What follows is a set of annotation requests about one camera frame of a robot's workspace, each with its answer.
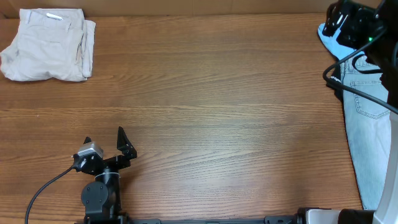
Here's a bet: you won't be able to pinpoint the beige khaki shorts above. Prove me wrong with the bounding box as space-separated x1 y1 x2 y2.
1 8 96 82

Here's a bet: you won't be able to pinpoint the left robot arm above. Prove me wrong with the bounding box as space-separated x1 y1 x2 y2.
72 127 137 223

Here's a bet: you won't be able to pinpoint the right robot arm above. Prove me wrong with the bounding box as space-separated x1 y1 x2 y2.
285 1 397 224

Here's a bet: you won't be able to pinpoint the light blue t-shirt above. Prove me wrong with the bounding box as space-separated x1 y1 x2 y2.
318 23 355 60

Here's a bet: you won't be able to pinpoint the black garment with white text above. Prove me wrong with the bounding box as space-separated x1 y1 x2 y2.
325 63 345 102

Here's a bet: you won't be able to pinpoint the light blue denim jeans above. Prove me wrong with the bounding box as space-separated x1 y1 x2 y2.
340 56 391 210

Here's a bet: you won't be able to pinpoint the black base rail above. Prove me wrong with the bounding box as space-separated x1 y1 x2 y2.
81 215 296 224

